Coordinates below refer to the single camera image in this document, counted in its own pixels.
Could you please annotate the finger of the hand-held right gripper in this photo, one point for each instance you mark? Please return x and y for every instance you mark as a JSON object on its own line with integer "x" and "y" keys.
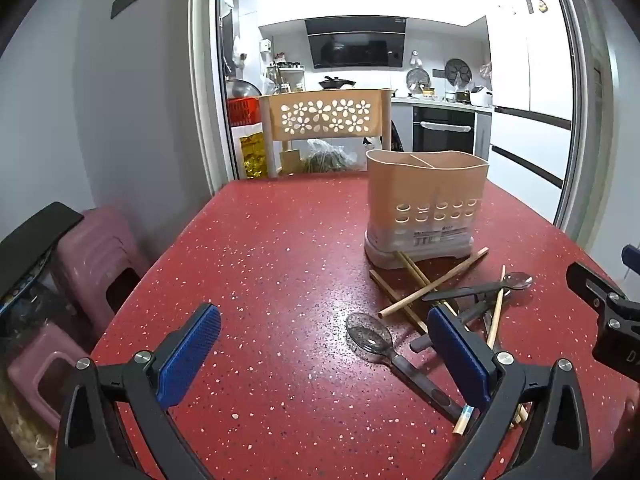
{"x": 592, "y": 287}
{"x": 632, "y": 255}

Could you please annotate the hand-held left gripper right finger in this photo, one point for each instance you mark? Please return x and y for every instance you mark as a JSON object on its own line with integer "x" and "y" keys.
{"x": 457, "y": 360}

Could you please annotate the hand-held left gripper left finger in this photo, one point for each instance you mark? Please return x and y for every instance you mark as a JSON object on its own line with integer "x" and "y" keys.
{"x": 190, "y": 355}

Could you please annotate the beige plastic utensil holder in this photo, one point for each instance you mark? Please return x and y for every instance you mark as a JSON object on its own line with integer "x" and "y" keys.
{"x": 425, "y": 185}

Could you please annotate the pink plastic stool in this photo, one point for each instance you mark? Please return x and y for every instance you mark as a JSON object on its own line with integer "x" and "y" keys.
{"x": 45, "y": 365}
{"x": 95, "y": 260}

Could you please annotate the black flat panel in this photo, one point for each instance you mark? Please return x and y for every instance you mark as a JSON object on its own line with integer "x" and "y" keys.
{"x": 35, "y": 245}

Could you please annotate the gold foil bag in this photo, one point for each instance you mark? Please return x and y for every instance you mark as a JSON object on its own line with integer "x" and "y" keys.
{"x": 254, "y": 157}

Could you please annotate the black built-in oven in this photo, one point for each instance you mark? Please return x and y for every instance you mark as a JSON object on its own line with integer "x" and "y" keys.
{"x": 442, "y": 132}

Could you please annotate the white refrigerator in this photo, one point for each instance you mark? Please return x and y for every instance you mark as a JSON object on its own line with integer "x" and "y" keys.
{"x": 520, "y": 70}

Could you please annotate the small cardboard box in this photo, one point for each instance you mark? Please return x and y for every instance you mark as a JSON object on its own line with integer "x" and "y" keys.
{"x": 290, "y": 162}

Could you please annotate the white rice cooker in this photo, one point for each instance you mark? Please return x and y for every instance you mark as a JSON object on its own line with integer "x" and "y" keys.
{"x": 481, "y": 97}

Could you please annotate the white printed plastic bag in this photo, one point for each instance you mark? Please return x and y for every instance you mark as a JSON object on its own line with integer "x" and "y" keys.
{"x": 372, "y": 143}

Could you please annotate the bag of green vegetables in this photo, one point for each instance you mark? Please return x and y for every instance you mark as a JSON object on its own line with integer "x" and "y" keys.
{"x": 327, "y": 157}

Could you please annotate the red plastic basket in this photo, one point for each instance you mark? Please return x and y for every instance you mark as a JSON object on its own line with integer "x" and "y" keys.
{"x": 244, "y": 111}

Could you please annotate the round hanging steamer rack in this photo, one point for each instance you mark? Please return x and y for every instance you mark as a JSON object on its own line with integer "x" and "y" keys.
{"x": 458, "y": 72}
{"x": 417, "y": 80}

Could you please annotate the stainless steel basin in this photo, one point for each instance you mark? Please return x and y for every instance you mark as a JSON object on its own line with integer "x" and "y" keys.
{"x": 242, "y": 89}

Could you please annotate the beige flower-cutout storage cart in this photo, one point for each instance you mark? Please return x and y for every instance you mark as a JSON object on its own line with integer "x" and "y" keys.
{"x": 325, "y": 115}

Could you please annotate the spice rack with jars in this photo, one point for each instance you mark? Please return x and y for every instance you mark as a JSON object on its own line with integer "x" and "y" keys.
{"x": 287, "y": 77}

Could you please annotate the black wok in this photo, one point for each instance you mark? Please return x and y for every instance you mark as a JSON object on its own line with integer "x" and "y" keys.
{"x": 337, "y": 82}

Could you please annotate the black range hood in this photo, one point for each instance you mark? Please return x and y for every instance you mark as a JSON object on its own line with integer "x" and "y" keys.
{"x": 355, "y": 42}

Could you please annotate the grey door frame post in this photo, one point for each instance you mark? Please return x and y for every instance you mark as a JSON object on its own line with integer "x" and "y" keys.
{"x": 585, "y": 110}
{"x": 210, "y": 85}

